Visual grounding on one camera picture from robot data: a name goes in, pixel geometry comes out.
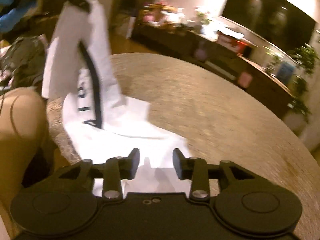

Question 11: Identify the pink flower bouquet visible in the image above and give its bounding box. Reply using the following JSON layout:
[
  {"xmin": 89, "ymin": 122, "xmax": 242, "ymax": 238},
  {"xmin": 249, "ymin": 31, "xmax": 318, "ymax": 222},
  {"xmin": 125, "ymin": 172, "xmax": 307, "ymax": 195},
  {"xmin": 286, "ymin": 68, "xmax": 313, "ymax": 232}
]
[{"xmin": 141, "ymin": 0, "xmax": 185, "ymax": 29}]

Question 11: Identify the tan sofa armrest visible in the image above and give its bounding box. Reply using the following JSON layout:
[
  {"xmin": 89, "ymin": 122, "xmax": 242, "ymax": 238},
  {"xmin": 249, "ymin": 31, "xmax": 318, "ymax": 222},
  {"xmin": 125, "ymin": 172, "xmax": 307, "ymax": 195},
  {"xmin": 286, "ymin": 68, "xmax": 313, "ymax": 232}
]
[{"xmin": 1, "ymin": 88, "xmax": 47, "ymax": 239}]

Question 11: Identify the red and white box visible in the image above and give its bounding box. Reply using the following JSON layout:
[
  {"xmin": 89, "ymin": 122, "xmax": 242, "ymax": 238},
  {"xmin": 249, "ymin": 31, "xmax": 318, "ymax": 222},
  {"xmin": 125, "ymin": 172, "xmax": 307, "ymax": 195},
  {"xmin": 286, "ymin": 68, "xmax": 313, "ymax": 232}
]
[{"xmin": 217, "ymin": 31, "xmax": 247, "ymax": 54}]

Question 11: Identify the black television screen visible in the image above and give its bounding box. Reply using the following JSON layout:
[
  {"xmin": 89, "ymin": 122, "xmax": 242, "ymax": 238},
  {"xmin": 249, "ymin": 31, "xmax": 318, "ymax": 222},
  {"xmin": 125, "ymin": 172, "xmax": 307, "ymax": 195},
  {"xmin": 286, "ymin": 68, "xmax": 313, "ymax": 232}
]
[{"xmin": 222, "ymin": 0, "xmax": 315, "ymax": 52}]

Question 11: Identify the green potted plant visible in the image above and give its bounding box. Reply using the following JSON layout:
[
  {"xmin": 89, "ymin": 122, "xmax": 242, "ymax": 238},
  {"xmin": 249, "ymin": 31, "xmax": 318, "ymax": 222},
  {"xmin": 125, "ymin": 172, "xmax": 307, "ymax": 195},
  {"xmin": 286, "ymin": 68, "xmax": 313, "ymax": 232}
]
[{"xmin": 289, "ymin": 44, "xmax": 319, "ymax": 122}]

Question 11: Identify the dark wooden sideboard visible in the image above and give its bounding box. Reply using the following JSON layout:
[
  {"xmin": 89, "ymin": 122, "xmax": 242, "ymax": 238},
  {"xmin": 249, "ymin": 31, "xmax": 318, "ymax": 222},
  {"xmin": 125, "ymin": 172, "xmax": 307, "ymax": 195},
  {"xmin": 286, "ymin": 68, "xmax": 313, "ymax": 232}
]
[{"xmin": 132, "ymin": 23, "xmax": 292, "ymax": 119}]

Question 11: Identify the white t-shirt black collar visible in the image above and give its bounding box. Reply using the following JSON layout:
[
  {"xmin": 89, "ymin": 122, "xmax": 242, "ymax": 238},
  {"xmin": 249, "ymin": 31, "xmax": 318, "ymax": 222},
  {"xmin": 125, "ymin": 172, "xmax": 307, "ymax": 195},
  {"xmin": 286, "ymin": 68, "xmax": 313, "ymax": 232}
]
[{"xmin": 42, "ymin": 0, "xmax": 190, "ymax": 193}]

